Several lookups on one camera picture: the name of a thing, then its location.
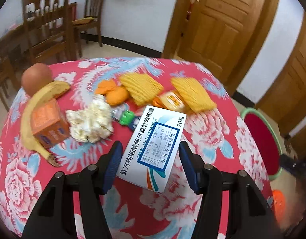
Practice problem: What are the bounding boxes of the orange small carton box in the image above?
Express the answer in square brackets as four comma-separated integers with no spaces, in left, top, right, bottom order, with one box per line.
[30,98,70,148]

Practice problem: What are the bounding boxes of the white tissue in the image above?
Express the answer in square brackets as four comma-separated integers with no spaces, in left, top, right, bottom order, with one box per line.
[66,94,114,144]

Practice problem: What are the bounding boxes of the white medicine box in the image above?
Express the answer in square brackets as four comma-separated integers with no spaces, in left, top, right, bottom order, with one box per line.
[116,106,186,193]

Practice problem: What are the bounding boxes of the orange snack packet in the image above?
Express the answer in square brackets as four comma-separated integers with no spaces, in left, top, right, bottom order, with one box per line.
[152,90,189,113]

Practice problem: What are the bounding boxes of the orange object on floor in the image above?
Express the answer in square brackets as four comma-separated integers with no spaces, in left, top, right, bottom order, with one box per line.
[272,189,286,223]

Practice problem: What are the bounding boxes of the wooden door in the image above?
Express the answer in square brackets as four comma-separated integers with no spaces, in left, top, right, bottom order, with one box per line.
[255,14,306,158]
[162,0,279,95]

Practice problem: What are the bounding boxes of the yellow banana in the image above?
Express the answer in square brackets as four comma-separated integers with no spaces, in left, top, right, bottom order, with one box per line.
[20,81,71,167]

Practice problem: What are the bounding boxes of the green toy figure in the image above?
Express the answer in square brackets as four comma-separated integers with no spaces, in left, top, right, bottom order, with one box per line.
[111,106,141,131]

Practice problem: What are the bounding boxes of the yellow foam net right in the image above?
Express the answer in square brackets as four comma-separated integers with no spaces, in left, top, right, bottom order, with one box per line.
[170,77,217,113]

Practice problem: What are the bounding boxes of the yellow foam net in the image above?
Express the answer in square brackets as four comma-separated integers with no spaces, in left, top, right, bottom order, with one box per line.
[119,72,164,106]
[170,77,217,113]

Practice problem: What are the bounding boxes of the orange candy wrapper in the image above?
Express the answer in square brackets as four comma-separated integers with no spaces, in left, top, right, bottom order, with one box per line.
[94,79,130,106]

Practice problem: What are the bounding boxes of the red apple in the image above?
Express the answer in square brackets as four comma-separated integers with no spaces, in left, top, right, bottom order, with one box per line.
[21,63,53,97]

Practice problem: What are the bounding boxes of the left wooden chair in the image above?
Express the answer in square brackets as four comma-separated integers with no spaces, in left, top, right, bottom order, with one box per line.
[0,55,21,112]

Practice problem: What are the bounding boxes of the wooden chair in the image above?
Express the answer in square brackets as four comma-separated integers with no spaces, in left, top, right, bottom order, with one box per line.
[0,55,21,112]
[22,0,76,64]
[73,0,105,57]

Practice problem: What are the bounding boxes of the yellow foam net left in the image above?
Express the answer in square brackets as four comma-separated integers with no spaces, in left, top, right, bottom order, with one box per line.
[119,72,164,106]

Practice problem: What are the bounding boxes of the near wooden chair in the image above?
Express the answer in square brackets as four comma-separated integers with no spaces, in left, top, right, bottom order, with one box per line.
[22,0,76,64]

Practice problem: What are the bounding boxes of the wooden dining table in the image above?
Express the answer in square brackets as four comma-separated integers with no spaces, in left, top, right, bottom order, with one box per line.
[0,0,76,64]

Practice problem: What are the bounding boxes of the yellow seat cushion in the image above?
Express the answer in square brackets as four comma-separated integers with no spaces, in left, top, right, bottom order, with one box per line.
[72,17,95,25]

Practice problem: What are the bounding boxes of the far wooden chair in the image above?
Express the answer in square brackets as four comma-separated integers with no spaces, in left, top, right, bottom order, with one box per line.
[73,0,105,57]

